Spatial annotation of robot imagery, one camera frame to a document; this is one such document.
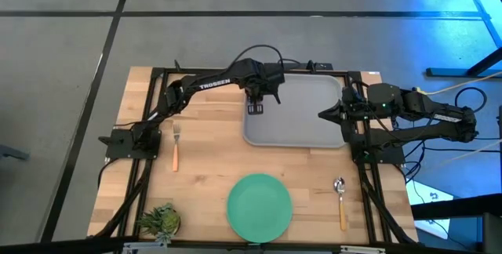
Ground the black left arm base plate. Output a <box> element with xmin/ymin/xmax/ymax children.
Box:
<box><xmin>97</xmin><ymin>128</ymin><xmax>162</xmax><ymax>160</ymax></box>

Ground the black rig crossbar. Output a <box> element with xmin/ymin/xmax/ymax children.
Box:
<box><xmin>0</xmin><ymin>236</ymin><xmax>502</xmax><ymax>254</ymax></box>

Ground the grey plastic tray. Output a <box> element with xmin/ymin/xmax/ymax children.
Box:
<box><xmin>242</xmin><ymin>73</ymin><xmax>348</xmax><ymax>148</ymax></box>

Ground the black cable bundle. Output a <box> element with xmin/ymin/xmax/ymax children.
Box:
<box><xmin>391</xmin><ymin>128</ymin><xmax>502</xmax><ymax>184</ymax></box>

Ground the black flat bracket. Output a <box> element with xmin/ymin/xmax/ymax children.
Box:
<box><xmin>284</xmin><ymin>60</ymin><xmax>334</xmax><ymax>71</ymax></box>

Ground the white panel with blue mark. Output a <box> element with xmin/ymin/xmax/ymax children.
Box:
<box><xmin>406</xmin><ymin>179</ymin><xmax>455</xmax><ymax>239</ymax></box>

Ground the yellow cable with yellow plug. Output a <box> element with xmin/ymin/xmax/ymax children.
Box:
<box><xmin>411</xmin><ymin>71</ymin><xmax>502</xmax><ymax>96</ymax></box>

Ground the black table leg frame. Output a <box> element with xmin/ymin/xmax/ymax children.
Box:
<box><xmin>425</xmin><ymin>0</ymin><xmax>502</xmax><ymax>78</ymax></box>

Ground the grey chair base leg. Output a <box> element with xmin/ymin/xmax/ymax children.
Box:
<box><xmin>0</xmin><ymin>143</ymin><xmax>31</xmax><ymax>161</ymax></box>

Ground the black aluminium rail frame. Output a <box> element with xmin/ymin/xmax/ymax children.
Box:
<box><xmin>104</xmin><ymin>65</ymin><xmax>419</xmax><ymax>247</ymax></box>

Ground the spoon with orange handle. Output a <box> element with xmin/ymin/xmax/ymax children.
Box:
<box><xmin>333</xmin><ymin>176</ymin><xmax>348</xmax><ymax>232</ymax></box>

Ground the fork with orange handle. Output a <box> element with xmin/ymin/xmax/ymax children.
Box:
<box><xmin>172</xmin><ymin>123</ymin><xmax>182</xmax><ymax>172</ymax></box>

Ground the black rig strut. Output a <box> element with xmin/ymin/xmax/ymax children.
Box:
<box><xmin>410</xmin><ymin>193</ymin><xmax>502</xmax><ymax>220</ymax></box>

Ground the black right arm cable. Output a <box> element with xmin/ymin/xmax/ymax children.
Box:
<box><xmin>454</xmin><ymin>86</ymin><xmax>488</xmax><ymax>114</ymax></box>

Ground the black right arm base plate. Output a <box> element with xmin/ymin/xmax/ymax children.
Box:
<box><xmin>351</xmin><ymin>136</ymin><xmax>406</xmax><ymax>165</ymax></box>

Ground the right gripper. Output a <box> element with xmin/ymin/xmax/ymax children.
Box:
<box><xmin>318</xmin><ymin>87</ymin><xmax>369</xmax><ymax>129</ymax></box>

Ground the small green potted succulent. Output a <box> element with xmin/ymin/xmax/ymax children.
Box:
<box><xmin>136</xmin><ymin>201</ymin><xmax>182</xmax><ymax>245</ymax></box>

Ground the green round plate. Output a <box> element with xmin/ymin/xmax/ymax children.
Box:
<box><xmin>226</xmin><ymin>172</ymin><xmax>294</xmax><ymax>244</ymax></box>

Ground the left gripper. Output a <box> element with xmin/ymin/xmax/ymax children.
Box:
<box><xmin>242</xmin><ymin>60</ymin><xmax>286</xmax><ymax>116</ymax></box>

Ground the pale beige cable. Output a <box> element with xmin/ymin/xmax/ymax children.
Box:
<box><xmin>423</xmin><ymin>140</ymin><xmax>502</xmax><ymax>172</ymax></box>

